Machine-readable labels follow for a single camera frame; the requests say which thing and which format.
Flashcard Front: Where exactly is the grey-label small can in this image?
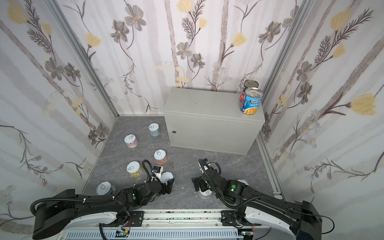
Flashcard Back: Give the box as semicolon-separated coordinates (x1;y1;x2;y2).
161;172;174;184

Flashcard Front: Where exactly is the blue soup can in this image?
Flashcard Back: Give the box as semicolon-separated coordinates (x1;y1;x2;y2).
240;88;264;115

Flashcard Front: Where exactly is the red and navy tall can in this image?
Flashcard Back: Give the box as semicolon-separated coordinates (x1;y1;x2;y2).
240;80;259;102

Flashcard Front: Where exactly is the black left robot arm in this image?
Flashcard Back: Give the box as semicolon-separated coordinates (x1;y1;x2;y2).
30;166;175;240

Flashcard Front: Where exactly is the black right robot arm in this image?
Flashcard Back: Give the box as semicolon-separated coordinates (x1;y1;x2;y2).
198;159;335;240

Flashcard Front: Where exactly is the brown-label small can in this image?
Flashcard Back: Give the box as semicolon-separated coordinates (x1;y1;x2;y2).
199;190;213;199

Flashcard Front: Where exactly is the green small can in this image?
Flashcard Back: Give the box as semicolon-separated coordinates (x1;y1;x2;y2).
238;180;249;186

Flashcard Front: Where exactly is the yellow small can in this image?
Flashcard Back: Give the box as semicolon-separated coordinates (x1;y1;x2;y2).
126;161;142;178

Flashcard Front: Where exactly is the orange small can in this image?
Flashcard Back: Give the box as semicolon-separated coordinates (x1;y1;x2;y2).
154;149;167;165

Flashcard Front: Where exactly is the white can near left base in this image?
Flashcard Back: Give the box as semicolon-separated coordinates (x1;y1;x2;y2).
96;181;116;196

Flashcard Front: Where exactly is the pink small can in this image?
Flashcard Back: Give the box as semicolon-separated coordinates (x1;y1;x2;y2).
124;134;138;148

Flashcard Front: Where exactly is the teal small can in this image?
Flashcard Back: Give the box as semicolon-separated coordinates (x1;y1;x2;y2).
148;123;160;137

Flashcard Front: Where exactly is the grey metal cabinet box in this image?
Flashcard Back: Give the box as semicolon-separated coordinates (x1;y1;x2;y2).
163;88;265;156

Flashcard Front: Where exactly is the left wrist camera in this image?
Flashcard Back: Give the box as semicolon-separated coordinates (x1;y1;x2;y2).
152;166;164;181

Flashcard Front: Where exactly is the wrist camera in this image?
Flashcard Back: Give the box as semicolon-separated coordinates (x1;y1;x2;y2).
200;159;210;171
152;166;164;181

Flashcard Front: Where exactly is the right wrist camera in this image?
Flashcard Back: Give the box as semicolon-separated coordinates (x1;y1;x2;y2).
200;159;210;171

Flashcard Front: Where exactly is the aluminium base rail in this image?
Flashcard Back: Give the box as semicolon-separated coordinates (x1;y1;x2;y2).
59;209;271;240

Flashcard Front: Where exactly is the white slotted cable duct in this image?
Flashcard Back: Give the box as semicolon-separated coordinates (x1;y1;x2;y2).
59;229;244;240

